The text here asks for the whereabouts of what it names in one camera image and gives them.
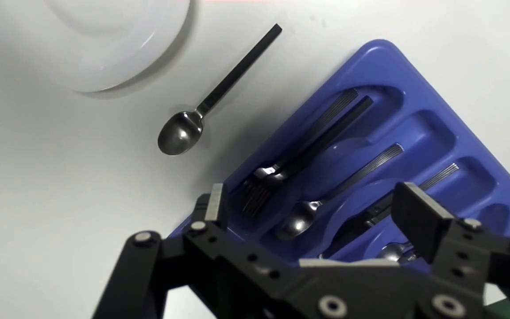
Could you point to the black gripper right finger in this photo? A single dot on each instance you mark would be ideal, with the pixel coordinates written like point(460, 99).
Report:
point(424, 223)

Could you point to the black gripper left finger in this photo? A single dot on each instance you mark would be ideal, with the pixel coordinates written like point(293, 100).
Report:
point(134, 278)

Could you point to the black knife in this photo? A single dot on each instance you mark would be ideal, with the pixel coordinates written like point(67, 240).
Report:
point(362, 221)

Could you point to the shiny metal spoon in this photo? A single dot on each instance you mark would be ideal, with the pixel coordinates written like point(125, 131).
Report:
point(398, 253)

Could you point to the blue plastic cutlery tray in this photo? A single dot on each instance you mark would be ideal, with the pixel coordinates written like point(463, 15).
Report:
point(385, 72)

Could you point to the white square plate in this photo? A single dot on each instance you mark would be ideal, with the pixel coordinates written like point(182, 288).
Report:
point(107, 42)

